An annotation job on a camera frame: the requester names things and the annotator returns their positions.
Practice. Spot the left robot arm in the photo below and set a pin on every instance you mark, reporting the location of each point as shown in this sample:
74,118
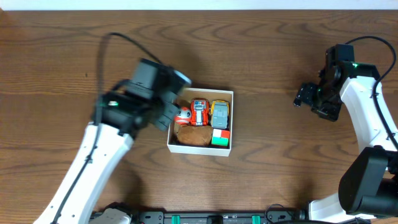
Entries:
118,119

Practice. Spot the colourful puzzle cube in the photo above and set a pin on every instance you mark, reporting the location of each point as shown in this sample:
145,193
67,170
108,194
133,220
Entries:
220,137

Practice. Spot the brown plush toy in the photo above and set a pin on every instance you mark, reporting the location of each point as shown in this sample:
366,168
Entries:
195,135

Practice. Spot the yellow grey toy car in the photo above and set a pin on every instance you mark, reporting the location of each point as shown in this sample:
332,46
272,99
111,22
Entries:
220,114

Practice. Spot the black mounting rail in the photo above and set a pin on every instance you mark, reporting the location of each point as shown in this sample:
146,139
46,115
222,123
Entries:
119,213

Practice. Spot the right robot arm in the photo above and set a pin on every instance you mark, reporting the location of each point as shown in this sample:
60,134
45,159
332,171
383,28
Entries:
368,189

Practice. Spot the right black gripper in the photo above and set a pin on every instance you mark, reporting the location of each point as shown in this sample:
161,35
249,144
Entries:
306,97

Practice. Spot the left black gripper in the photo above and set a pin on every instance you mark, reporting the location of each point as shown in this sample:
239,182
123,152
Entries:
168,112

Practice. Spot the orange toy ball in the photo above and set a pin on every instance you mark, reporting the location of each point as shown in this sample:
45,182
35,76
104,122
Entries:
183,116

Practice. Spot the white cardboard box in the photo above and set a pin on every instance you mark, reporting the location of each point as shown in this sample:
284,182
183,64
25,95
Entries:
185,101

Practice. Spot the red toy fire truck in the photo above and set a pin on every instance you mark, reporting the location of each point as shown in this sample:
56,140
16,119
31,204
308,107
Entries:
200,112

